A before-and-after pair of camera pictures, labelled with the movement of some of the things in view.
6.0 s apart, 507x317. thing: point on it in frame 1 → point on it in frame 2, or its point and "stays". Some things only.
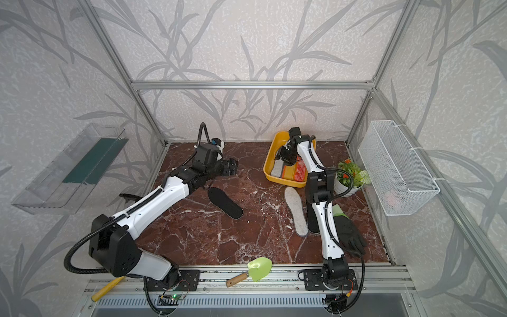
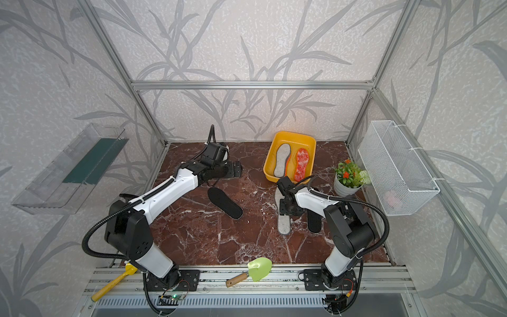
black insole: (311, 218) stays
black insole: (220, 199) stays
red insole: (300, 172) stays
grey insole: (277, 168) stays
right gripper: (289, 162) → (295, 213)
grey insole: (293, 199) → (284, 222)
